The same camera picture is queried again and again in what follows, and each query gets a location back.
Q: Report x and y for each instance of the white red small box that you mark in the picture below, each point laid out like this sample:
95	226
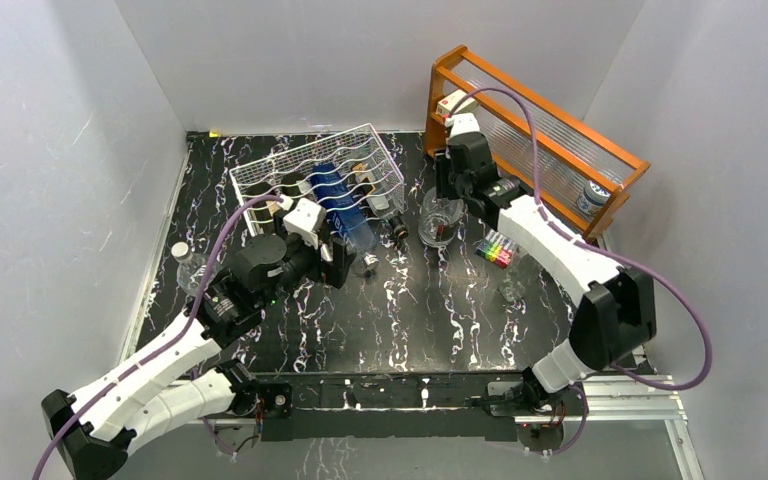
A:
455	102

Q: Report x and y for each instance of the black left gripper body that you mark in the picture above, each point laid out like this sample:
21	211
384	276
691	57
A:
303	260

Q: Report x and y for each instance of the clear glass bottle silver cap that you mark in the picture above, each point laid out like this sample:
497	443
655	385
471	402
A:
439	219

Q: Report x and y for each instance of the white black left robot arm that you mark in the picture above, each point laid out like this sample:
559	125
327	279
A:
159	344

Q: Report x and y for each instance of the blue white ceramic jar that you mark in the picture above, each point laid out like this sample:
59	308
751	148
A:
592	199

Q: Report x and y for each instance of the colourful marker pen pack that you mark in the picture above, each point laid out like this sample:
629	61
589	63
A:
497	248

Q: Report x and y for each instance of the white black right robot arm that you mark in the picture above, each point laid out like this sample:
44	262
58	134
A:
615	311

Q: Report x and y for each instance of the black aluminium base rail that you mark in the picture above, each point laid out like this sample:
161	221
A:
295	406

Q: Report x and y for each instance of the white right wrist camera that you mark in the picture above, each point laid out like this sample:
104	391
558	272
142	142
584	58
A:
461	123

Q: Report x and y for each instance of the white wire wine rack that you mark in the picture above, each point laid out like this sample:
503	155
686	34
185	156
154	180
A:
347	172

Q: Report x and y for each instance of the dark green wine bottle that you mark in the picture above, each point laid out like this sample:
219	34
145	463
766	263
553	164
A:
258	217

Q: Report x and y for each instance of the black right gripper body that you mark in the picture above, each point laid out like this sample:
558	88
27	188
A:
449	185

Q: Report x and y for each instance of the blue labelled clear bottle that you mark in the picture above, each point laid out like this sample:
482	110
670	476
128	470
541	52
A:
345	217

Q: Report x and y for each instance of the clear round bottle white cap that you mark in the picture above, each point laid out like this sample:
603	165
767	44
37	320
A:
190	269

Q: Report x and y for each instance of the orange wooden shelf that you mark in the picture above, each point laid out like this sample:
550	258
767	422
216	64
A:
535	140

